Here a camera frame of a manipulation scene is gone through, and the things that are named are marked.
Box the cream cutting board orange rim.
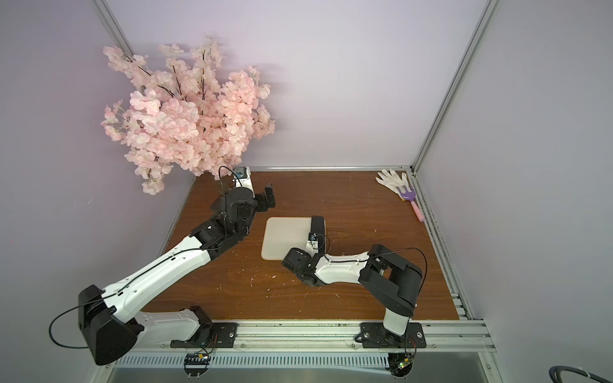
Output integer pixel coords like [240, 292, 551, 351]
[261, 217, 315, 261]

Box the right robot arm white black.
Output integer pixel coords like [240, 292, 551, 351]
[282, 244, 427, 337]

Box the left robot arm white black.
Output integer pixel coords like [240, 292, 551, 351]
[78, 185, 276, 365]

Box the right circuit board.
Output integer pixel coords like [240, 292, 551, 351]
[387, 353, 414, 378]

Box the circuit board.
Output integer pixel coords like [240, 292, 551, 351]
[183, 353, 212, 379]
[387, 353, 414, 378]

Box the left circuit board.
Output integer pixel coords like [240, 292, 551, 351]
[183, 353, 212, 379]

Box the pink cherry blossom tree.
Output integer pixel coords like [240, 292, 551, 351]
[102, 38, 276, 196]

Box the white work glove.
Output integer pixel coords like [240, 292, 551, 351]
[375, 169, 411, 199]

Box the purple pink garden rake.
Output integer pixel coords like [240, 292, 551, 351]
[397, 186, 426, 223]

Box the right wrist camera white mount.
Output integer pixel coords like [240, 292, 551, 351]
[306, 231, 321, 256]

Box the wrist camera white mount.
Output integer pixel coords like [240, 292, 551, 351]
[232, 167, 253, 191]
[306, 231, 321, 256]

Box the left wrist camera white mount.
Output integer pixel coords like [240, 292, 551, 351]
[232, 167, 253, 191]

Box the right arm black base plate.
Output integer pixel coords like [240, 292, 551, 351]
[354, 322, 427, 349]

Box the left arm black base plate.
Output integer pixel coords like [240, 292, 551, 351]
[170, 322, 239, 349]

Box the aluminium front rail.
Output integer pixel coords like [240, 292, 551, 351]
[114, 319, 494, 355]

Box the black cable bottom right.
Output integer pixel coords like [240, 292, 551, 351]
[548, 365, 613, 383]

